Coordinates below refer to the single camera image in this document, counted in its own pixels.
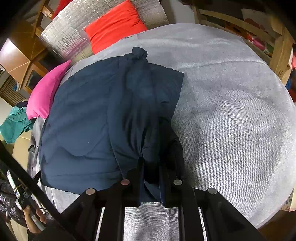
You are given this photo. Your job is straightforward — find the navy blue jacket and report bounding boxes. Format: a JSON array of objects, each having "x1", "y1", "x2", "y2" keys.
[{"x1": 39, "y1": 47, "x2": 184, "y2": 194}]

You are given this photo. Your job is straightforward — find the person's left hand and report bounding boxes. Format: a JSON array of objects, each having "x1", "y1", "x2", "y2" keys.
[{"x1": 23, "y1": 205, "x2": 48, "y2": 235}]

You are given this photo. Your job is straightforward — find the grey bed blanket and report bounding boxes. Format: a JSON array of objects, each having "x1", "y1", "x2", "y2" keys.
[{"x1": 26, "y1": 22, "x2": 296, "y2": 241}]

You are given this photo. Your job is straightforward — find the pink pillow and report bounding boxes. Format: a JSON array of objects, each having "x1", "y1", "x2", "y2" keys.
[{"x1": 26, "y1": 60, "x2": 71, "y2": 120}]

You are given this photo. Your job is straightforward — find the teal garment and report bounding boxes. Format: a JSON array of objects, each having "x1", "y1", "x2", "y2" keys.
[{"x1": 1, "y1": 106, "x2": 35, "y2": 144}]

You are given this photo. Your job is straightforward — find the wooden bed headboard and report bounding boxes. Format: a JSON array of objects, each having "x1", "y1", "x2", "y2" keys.
[{"x1": 192, "y1": 4, "x2": 295, "y2": 84}]

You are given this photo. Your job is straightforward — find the silver foil mat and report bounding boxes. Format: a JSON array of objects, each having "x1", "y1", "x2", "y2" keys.
[{"x1": 40, "y1": 0, "x2": 169, "y2": 63}]

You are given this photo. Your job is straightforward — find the red-orange pillow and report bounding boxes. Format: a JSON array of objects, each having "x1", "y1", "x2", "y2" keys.
[{"x1": 84, "y1": 1, "x2": 147, "y2": 54}]

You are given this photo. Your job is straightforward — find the wooden cabinet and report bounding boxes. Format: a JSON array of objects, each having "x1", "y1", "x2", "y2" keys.
[{"x1": 1, "y1": 20, "x2": 49, "y2": 94}]

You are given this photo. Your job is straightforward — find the floral patterned sheet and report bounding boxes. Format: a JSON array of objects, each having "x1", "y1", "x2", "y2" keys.
[{"x1": 240, "y1": 7, "x2": 296, "y2": 70}]

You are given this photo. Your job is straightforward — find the dark red cloth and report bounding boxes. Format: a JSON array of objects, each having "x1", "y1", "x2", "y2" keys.
[{"x1": 52, "y1": 0, "x2": 73, "y2": 20}]

